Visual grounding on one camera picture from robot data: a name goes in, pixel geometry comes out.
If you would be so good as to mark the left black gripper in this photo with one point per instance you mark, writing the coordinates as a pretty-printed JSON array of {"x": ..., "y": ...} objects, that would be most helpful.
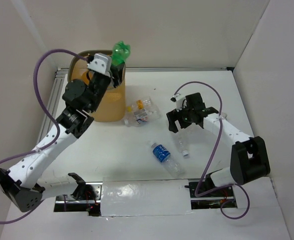
[{"x": 112, "y": 70}]

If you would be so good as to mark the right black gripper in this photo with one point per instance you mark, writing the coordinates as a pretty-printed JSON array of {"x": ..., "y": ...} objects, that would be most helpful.
[{"x": 174, "y": 115}]

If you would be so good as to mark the crushed clear bottle white cap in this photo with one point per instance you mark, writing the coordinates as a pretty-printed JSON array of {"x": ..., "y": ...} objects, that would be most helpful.
[{"x": 181, "y": 143}]

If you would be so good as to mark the green plastic bottle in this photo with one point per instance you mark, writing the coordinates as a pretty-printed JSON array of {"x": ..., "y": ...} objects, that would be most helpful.
[{"x": 120, "y": 53}]

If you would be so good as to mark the blue label water bottle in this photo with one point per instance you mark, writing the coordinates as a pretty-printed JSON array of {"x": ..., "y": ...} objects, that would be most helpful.
[{"x": 166, "y": 160}]

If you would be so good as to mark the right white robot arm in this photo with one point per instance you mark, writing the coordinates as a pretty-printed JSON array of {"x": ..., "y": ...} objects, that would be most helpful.
[{"x": 249, "y": 159}]

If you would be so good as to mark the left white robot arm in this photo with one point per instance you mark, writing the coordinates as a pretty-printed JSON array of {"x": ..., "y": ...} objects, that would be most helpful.
[{"x": 21, "y": 182}]

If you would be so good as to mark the yellow mesh waste bin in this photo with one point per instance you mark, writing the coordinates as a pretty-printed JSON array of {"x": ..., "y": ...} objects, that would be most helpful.
[{"x": 113, "y": 105}]

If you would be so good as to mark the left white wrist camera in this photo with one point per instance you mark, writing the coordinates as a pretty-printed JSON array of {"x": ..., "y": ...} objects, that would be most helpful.
[{"x": 101, "y": 63}]

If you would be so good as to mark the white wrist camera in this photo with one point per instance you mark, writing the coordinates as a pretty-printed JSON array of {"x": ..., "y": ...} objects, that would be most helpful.
[
  {"x": 101, "y": 63},
  {"x": 180, "y": 101}
]

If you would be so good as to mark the aluminium frame rail back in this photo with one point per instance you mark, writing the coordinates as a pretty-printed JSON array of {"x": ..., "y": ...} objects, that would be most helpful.
[{"x": 178, "y": 69}]

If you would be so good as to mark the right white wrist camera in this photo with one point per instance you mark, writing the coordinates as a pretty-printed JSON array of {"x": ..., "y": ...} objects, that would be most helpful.
[{"x": 180, "y": 101}]

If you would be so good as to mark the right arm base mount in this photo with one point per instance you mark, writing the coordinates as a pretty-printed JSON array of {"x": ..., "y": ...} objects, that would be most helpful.
[{"x": 212, "y": 200}]

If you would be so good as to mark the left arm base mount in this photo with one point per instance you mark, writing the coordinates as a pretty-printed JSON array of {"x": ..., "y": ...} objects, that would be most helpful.
[{"x": 85, "y": 198}]

